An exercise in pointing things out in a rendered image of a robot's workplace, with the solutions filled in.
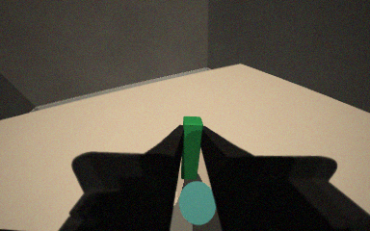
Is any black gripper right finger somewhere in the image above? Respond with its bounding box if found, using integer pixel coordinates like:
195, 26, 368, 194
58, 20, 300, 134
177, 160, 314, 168
200, 126, 337, 231

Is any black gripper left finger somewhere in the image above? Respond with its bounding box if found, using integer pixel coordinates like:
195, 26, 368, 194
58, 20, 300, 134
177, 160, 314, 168
71, 125, 184, 231

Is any teal circle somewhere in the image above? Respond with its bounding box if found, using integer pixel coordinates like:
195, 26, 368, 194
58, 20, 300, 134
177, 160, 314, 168
179, 181, 216, 225

